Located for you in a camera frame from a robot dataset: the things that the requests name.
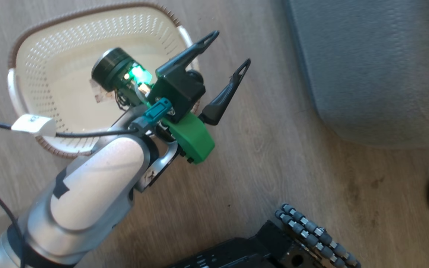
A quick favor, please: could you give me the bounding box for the thin black cable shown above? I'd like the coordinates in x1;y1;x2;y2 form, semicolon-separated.
0;174;27;268
0;117;140;138

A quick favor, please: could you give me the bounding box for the white cable tag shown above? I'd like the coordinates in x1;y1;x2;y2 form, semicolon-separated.
11;114;57;137

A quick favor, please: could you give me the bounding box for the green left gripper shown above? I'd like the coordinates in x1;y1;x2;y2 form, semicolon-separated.
155;30;252;165

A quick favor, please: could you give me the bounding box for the black grey roller wheel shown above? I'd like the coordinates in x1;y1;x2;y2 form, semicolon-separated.
275;203;361;268

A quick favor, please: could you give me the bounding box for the grey fabric sofa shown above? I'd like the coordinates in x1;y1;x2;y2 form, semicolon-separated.
283;0;429;149

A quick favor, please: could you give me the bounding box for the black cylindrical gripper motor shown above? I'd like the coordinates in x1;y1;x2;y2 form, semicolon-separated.
91;47;153;110

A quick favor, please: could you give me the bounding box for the teal cable connector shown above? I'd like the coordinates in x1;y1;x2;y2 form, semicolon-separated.
131;98;173;131

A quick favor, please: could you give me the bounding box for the cream plastic laundry basket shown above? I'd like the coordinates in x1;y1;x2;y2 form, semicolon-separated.
7;2;202;160

